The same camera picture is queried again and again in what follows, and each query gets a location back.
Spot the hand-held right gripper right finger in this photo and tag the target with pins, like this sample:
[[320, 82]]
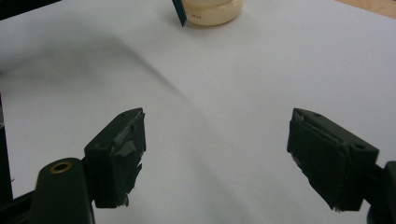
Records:
[[327, 165]]

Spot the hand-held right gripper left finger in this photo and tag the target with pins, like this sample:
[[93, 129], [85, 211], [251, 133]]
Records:
[[112, 174]]

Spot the cream ceramic jar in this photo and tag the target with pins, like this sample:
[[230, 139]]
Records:
[[214, 12]]

